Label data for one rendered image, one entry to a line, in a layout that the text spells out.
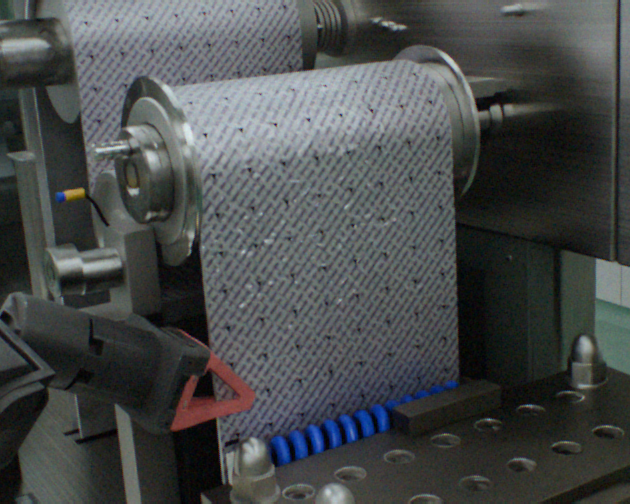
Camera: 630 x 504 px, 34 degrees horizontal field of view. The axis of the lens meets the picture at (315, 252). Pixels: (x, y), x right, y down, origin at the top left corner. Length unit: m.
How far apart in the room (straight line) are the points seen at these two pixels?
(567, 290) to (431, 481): 0.47
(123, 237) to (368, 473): 0.26
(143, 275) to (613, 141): 0.39
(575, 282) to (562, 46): 0.38
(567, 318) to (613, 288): 3.03
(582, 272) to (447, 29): 0.35
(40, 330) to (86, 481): 0.43
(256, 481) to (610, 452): 0.27
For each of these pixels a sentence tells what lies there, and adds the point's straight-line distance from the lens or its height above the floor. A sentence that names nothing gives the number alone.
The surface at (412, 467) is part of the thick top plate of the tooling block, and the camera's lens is 0.78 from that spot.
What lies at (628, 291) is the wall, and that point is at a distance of 4.16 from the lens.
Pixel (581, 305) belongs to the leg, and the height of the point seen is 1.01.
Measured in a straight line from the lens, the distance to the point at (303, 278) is 0.80.
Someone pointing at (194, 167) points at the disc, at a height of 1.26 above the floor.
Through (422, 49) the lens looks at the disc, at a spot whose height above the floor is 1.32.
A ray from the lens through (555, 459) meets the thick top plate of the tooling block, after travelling 0.79.
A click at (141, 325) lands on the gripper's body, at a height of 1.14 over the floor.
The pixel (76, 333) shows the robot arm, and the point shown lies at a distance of 0.71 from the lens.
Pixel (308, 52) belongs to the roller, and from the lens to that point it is 1.06.
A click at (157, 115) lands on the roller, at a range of 0.77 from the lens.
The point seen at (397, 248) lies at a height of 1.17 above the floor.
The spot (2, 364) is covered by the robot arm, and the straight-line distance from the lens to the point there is 0.64.
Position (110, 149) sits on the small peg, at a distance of 0.78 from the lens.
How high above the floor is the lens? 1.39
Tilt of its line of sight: 15 degrees down
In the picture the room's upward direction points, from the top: 4 degrees counter-clockwise
